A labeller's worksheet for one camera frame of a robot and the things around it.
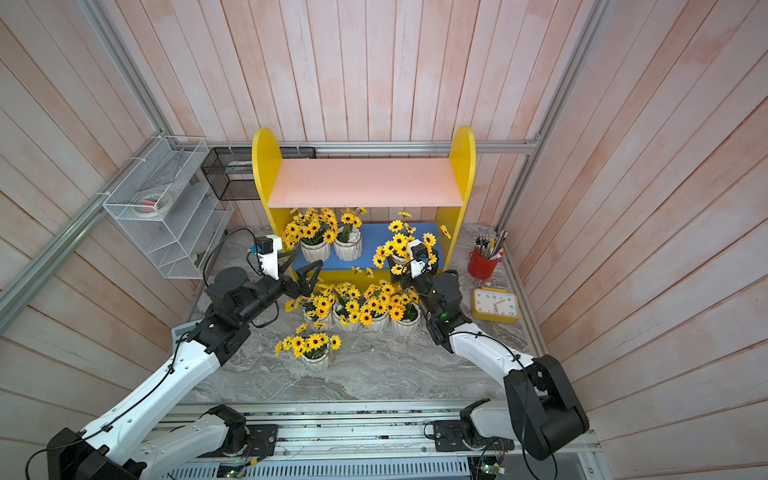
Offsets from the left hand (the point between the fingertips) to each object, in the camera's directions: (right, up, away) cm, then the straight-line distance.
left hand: (310, 262), depth 71 cm
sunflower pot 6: (+7, +5, +17) cm, 19 cm away
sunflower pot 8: (0, -22, +4) cm, 23 cm away
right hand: (+23, +4, +8) cm, 25 cm away
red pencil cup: (+54, +3, +29) cm, 62 cm away
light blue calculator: (-44, -22, +18) cm, 52 cm away
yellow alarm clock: (+55, -14, +25) cm, 62 cm away
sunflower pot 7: (+21, +3, -2) cm, 21 cm away
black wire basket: (-28, +28, +18) cm, 43 cm away
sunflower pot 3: (+8, -14, +12) cm, 20 cm away
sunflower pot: (+24, -14, +9) cm, 29 cm away
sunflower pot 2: (+15, -13, +11) cm, 23 cm away
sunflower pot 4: (-1, -14, +13) cm, 19 cm away
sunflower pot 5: (-2, +9, +13) cm, 16 cm away
